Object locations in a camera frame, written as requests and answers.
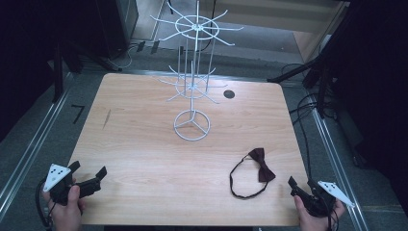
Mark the metal floor rail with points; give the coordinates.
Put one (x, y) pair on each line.
(35, 141)
(336, 163)

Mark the person's right hand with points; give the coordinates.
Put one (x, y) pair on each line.
(316, 223)

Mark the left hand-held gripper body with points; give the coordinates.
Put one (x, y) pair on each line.
(57, 174)

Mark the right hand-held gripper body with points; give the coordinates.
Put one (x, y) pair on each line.
(316, 203)

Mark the black round table grommet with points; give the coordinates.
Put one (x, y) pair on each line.
(229, 94)

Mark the black tripod stand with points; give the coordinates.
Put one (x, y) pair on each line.
(316, 69)

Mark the dark maroon bow tie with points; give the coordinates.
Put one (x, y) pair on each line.
(263, 170)

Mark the black cabinet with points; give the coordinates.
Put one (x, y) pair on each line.
(117, 22)

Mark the black stand post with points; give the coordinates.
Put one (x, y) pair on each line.
(58, 73)

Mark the dark curtain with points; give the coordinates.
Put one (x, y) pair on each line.
(378, 80)

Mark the person's left hand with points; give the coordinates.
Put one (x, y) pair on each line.
(67, 215)

